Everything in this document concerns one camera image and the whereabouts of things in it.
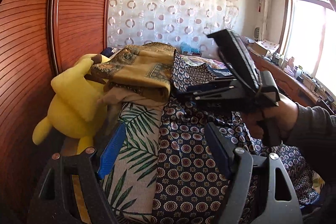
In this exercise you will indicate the floral bed quilt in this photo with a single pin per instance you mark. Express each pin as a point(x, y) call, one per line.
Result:
point(197, 60)

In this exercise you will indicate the teal object at headboard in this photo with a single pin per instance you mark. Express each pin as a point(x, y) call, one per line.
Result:
point(186, 49)

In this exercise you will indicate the cardboard box on cabinet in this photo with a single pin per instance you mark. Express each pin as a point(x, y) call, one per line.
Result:
point(264, 47)

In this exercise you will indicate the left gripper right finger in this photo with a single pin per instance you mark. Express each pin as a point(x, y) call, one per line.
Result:
point(276, 200)

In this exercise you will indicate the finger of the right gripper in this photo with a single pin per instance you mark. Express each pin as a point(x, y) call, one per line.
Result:
point(235, 56)
point(221, 88)

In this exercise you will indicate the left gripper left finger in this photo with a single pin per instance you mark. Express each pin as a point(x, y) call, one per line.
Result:
point(54, 198)

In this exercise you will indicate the sheer circle-patterned curtain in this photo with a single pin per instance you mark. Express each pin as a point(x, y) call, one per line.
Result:
point(138, 22)

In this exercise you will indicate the window with wooden frame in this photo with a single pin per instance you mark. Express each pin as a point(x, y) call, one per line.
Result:
point(308, 39)

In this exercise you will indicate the yellow plush toy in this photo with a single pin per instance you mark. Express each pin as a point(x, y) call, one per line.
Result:
point(75, 110)

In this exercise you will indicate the grey sleeve right forearm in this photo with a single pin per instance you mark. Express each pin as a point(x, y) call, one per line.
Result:
point(314, 135)

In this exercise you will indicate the palm leaf print blanket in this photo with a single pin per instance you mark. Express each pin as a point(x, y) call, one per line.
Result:
point(129, 187)

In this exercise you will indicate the person's right hand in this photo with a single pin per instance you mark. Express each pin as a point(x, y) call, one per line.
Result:
point(285, 116)

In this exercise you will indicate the navy circle-patterned garment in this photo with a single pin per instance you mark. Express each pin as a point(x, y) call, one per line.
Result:
point(190, 187)

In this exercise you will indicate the brown gold patterned garment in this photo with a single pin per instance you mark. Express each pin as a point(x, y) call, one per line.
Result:
point(145, 70)

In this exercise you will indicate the wooden slatted wardrobe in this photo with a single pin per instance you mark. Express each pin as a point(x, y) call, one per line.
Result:
point(39, 39)

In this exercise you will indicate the wooden side cabinet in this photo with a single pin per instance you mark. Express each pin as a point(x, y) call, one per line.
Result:
point(295, 90)

